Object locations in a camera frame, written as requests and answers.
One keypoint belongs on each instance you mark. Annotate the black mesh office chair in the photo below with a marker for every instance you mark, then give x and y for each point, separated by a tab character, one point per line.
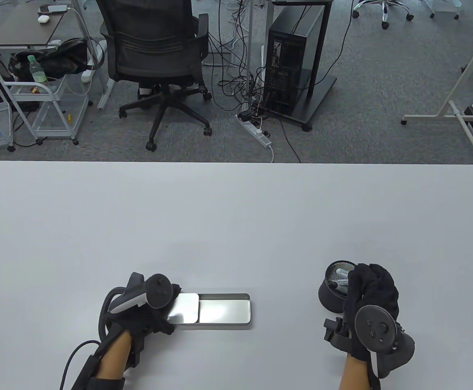
151	40

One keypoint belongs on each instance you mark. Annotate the black mesh pen cup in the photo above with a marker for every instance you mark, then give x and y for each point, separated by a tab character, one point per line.
330	300

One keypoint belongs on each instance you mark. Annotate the black white right hand controller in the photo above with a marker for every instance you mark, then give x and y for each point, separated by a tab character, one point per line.
376	327

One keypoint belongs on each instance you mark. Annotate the black computer tower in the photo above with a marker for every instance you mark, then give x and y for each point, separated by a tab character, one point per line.
297	53

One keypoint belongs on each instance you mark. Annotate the white whiteboard stand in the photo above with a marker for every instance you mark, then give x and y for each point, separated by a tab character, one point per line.
439	118

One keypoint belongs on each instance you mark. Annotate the white power strip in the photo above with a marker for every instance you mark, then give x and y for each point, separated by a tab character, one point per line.
257	132

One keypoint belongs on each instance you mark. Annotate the black rolling computer stand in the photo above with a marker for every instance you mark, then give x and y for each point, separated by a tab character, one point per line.
322	87

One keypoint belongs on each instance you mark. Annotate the person's left hand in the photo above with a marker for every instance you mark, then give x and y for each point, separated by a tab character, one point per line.
155	321

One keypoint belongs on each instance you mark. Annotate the smartphone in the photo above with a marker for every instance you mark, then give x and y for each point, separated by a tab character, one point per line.
55	8

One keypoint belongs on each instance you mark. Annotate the dark desk with white legs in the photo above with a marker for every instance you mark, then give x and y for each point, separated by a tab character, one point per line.
21	28

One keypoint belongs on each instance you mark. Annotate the person's right hand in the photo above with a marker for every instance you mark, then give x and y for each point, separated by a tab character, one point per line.
374	284

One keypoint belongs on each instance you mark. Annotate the clear green plastic bottle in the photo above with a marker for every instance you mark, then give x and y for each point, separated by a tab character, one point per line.
39	75

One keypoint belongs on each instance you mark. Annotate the white power adapter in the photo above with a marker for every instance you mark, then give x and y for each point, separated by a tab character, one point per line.
86	76

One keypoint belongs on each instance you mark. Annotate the black bag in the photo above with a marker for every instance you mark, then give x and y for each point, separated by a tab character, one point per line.
61	57

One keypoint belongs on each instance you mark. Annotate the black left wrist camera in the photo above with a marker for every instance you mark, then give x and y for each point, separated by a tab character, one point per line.
92	371

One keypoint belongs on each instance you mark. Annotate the silver metal sliding box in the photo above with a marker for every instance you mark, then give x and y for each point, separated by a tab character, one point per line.
224	310

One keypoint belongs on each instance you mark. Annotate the person's left forearm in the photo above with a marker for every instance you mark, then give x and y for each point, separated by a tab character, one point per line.
114	357

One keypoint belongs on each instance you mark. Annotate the person's right forearm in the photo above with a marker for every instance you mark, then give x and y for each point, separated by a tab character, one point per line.
352	373

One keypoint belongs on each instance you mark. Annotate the white earbuds case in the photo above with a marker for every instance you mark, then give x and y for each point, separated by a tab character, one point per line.
43	18

